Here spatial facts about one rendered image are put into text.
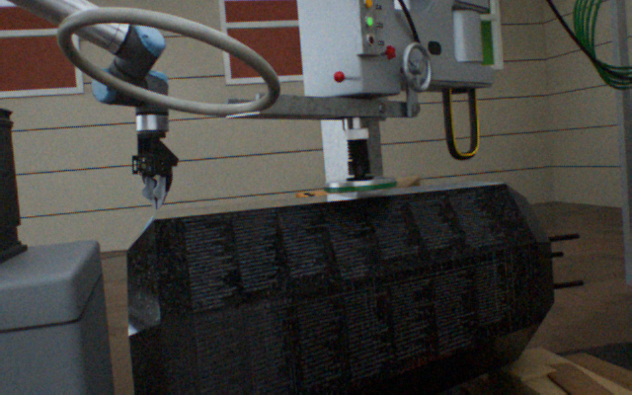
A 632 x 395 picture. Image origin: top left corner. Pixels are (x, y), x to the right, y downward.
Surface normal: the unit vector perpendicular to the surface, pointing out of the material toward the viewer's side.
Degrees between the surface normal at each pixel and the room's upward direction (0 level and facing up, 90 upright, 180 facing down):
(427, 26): 90
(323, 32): 90
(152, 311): 59
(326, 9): 90
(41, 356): 90
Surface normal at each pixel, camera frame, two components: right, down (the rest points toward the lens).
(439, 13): 0.76, -0.03
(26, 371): 0.25, 0.03
